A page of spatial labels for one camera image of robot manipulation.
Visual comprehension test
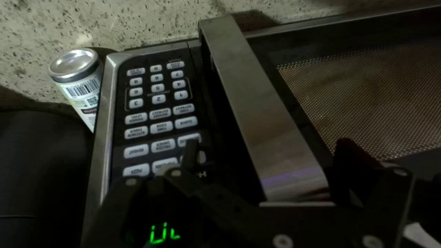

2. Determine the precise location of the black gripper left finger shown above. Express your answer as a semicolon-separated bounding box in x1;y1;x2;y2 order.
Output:
181;139;198;173

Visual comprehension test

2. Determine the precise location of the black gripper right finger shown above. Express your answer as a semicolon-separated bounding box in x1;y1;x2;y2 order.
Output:
327;137;392;206

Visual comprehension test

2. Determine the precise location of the stainless steel microwave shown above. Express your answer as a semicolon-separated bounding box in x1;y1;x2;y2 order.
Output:
81;4;441;248

